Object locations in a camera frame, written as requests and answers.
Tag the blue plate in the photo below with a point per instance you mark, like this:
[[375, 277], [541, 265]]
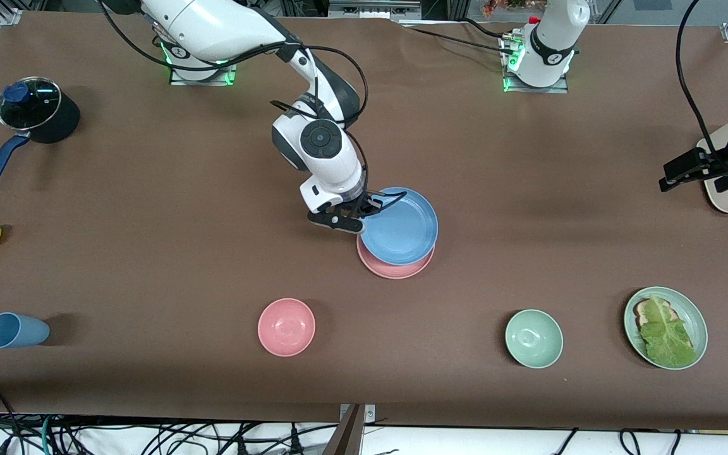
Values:
[[402, 230]]

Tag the pink plate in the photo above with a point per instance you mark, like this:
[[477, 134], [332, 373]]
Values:
[[395, 272]]

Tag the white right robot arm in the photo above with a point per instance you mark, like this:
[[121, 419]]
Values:
[[320, 142]]

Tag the green plate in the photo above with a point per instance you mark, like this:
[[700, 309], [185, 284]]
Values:
[[692, 316]]

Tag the pink bowl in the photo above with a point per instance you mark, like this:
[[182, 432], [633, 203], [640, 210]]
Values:
[[286, 327]]

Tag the toasted bread slice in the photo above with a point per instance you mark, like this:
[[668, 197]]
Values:
[[641, 309]]

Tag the green lettuce leaf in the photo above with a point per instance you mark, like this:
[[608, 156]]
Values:
[[667, 338]]

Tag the green bowl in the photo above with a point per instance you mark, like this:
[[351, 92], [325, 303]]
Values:
[[534, 339]]

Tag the brown table cloth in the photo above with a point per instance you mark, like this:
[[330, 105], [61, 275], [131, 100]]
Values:
[[149, 189]]

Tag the dark grey beam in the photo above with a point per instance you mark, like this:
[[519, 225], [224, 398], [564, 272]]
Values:
[[346, 436]]

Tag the orange artificial flowers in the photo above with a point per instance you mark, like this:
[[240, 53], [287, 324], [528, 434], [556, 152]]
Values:
[[497, 6]]

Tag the glass lid blue knob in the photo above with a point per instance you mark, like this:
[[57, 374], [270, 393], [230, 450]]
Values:
[[32, 107]]

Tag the blue cup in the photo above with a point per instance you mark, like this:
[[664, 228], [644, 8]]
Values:
[[16, 331]]

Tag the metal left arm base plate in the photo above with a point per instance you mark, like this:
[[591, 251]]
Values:
[[560, 90]]

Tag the aluminium frame bar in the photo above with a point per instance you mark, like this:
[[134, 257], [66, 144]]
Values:
[[373, 7]]

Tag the silver table bracket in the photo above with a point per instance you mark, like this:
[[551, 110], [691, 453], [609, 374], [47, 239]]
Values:
[[370, 412]]

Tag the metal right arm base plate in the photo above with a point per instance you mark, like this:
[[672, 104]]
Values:
[[200, 77]]

